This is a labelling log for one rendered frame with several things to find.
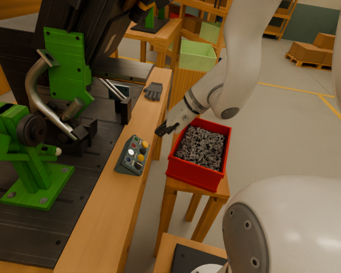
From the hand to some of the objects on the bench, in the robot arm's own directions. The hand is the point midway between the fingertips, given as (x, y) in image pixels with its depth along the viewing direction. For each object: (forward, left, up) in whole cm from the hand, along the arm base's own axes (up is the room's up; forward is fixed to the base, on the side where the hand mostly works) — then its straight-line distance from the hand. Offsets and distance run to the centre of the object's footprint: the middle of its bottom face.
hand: (161, 130), depth 68 cm
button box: (+7, +6, -15) cm, 18 cm away
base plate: (+39, -8, -15) cm, 43 cm away
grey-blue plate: (+25, -20, -12) cm, 34 cm away
